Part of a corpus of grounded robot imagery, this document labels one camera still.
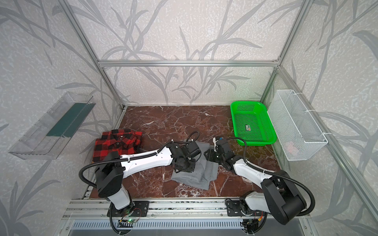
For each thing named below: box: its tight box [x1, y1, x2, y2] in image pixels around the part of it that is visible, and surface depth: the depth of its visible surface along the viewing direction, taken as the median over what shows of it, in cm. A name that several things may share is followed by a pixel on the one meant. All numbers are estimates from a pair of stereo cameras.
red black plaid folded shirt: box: [92, 128, 143, 162], surface depth 91 cm
